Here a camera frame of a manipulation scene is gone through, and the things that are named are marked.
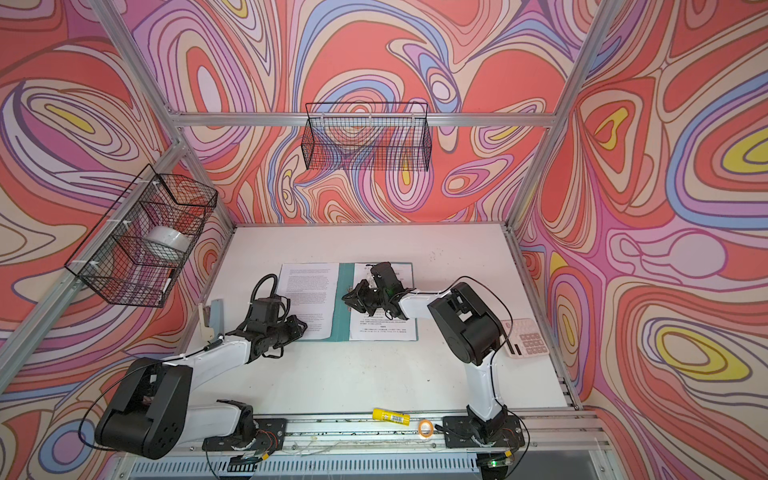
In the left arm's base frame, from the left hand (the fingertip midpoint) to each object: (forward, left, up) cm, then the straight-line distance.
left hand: (309, 323), depth 91 cm
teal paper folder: (+3, -11, 0) cm, 11 cm away
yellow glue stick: (-25, -23, 0) cm, 34 cm away
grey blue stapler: (+1, +29, +1) cm, 29 cm away
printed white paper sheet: (+12, +1, -1) cm, 12 cm away
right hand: (+5, -11, +4) cm, 13 cm away
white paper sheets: (-1, -22, -1) cm, 22 cm away
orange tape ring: (-28, -32, -1) cm, 43 cm away
